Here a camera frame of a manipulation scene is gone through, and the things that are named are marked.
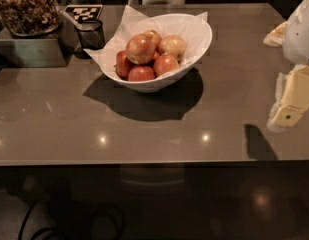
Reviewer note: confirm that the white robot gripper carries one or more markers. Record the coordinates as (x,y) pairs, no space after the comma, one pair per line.
(300,34)

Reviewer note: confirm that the large top red apple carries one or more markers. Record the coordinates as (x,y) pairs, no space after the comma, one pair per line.
(140,49)

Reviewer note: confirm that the white ceramic bowl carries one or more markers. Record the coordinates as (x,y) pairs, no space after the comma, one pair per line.
(150,86)

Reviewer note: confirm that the pale yellow-red apple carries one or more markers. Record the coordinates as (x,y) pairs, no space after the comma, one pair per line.
(174,45)

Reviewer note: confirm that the front right red apple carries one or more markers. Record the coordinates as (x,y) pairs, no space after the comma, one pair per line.
(164,64)

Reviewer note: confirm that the back small red apple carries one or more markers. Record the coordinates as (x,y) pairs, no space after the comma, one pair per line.
(154,36)

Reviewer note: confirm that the front centre red apple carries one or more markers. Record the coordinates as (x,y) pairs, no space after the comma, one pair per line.
(141,73)

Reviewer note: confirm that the left red apple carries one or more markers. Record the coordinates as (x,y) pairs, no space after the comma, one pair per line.
(123,64)

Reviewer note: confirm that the white paper liner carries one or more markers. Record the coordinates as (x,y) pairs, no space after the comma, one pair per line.
(194,30)

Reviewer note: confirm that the black mesh cup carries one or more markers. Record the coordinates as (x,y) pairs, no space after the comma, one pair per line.
(91,35)

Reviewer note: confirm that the black white marker tag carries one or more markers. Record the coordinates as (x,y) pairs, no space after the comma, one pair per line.
(84,13)

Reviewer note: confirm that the grey metal box stand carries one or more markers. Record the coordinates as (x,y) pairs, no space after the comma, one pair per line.
(51,50)

